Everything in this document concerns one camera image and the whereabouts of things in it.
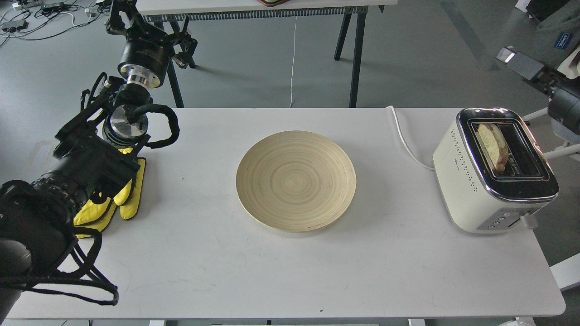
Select cables on floor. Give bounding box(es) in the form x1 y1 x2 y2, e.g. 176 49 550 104
0 0 111 46

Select round bamboo plate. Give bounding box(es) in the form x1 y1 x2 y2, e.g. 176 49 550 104
236 130 357 233

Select background table with black legs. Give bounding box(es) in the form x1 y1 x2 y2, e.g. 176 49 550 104
136 0 398 108

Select slice of toast bread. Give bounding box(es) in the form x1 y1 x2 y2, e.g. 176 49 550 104
477 123 509 175

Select thin white hanging cable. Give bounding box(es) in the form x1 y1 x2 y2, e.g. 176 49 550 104
289 16 298 108

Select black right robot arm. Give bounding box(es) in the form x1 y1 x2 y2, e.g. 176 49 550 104
495 47 580 135

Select white toaster power cable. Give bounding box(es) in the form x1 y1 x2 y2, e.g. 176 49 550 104
386 105 435 171

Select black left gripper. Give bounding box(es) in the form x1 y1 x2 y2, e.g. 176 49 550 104
118 18 198 89

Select yellow cloth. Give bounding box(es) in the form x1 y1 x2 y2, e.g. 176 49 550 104
73 157 147 232

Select brown object on background table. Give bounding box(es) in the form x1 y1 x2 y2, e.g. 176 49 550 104
258 0 288 7

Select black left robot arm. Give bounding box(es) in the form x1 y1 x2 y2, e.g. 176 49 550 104
1 13 197 320

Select cream white toaster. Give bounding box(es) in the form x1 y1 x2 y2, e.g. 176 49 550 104
433 108 559 235

